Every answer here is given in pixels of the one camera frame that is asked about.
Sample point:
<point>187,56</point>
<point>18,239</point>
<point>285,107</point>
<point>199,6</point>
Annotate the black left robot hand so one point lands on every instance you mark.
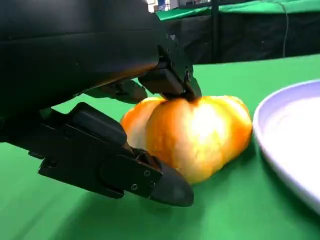
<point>62,50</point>

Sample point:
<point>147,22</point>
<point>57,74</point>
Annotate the orange white toy bread roll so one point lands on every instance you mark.
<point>200,135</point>

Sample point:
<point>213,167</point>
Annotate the black vertical pole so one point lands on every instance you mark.
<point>215,32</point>

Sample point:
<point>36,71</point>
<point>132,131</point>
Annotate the black curtain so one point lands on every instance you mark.
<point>250,37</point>

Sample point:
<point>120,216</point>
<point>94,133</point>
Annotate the green cloth on neighbouring table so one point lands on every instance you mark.
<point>250,6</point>

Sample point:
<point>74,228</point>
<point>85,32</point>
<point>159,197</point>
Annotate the lilac plate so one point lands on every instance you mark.
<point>290,130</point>

